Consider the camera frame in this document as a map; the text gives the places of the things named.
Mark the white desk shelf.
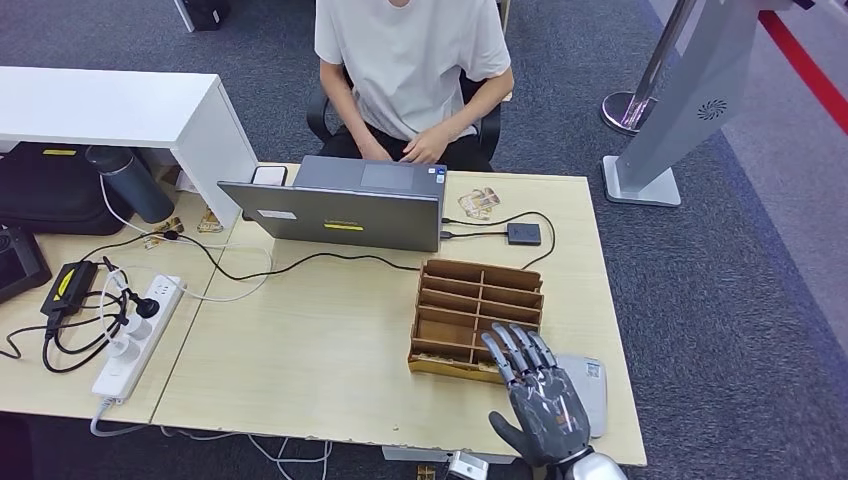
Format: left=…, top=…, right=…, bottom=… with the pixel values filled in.
left=0, top=66, right=260, bottom=230

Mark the red barrier belt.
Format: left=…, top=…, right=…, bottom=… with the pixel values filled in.
left=758, top=9, right=848, bottom=137

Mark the black laptop power cable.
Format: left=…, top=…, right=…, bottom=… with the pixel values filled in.
left=79, top=230, right=421, bottom=283

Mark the person's left hand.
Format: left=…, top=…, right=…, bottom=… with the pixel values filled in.
left=399, top=127, right=452, bottom=166

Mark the grey laptop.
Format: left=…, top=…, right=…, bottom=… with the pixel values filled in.
left=217, top=155, right=448, bottom=254

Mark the black office chair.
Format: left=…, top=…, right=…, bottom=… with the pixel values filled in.
left=305, top=66, right=503, bottom=164

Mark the chrome stanchion post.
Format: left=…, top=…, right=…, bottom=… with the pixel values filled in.
left=600, top=0, right=698, bottom=137

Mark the silver kiosk stand swirl logo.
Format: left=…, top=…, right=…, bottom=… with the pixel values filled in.
left=601, top=0, right=794, bottom=208

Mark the black adapter mains cable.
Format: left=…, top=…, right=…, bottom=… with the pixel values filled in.
left=0, top=291, right=132, bottom=376

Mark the white power strip cord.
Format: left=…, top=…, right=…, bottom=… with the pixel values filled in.
left=89, top=400, right=333, bottom=480

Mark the thin white cable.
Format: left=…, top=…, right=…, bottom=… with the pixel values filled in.
left=99, top=173, right=276, bottom=305

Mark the white plug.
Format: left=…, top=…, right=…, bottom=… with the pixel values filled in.
left=123, top=316, right=155, bottom=342
left=107, top=334, right=142, bottom=362

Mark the black plug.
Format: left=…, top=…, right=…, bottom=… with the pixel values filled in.
left=127, top=291, right=162, bottom=321

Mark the dark water bottle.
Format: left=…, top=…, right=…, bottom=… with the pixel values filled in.
left=84, top=145, right=176, bottom=225

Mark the white smartphone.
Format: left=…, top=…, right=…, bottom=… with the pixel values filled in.
left=250, top=165, right=289, bottom=188

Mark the white card reader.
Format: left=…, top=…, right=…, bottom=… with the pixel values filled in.
left=556, top=354, right=608, bottom=440

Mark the black bag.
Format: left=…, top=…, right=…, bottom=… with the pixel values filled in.
left=0, top=142, right=134, bottom=238

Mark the long black drive cable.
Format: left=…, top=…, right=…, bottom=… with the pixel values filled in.
left=441, top=210, right=558, bottom=272

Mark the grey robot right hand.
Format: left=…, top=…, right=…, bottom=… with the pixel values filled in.
left=481, top=322, right=592, bottom=468

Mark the person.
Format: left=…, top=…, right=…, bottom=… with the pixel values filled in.
left=314, top=0, right=515, bottom=174

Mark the person's right hand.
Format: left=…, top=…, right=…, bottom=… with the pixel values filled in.
left=354, top=132, right=393, bottom=162

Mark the black external drive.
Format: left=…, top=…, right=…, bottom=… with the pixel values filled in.
left=506, top=223, right=543, bottom=247

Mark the black power adapter yellow label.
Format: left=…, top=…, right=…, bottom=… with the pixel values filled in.
left=39, top=260, right=99, bottom=319

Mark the wooden card organizer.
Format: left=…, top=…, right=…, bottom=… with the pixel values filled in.
left=407, top=258, right=545, bottom=387

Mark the white power strip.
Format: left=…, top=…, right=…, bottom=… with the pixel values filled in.
left=90, top=274, right=185, bottom=404

